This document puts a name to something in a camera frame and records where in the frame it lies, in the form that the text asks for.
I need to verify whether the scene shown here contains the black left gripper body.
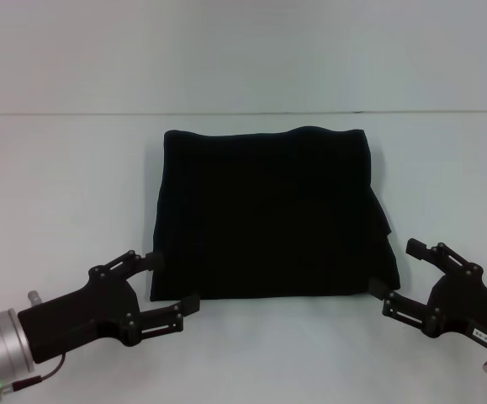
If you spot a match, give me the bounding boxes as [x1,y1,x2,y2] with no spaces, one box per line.
[17,265,140,365]

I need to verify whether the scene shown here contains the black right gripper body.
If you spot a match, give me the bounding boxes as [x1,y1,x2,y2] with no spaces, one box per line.
[426,268,487,348]

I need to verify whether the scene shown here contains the black shirt with FREE print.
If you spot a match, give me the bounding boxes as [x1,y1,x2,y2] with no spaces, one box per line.
[148,125,402,302]

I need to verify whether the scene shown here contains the dark red thin cable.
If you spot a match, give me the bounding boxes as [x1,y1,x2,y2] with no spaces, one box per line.
[9,353,66,391]

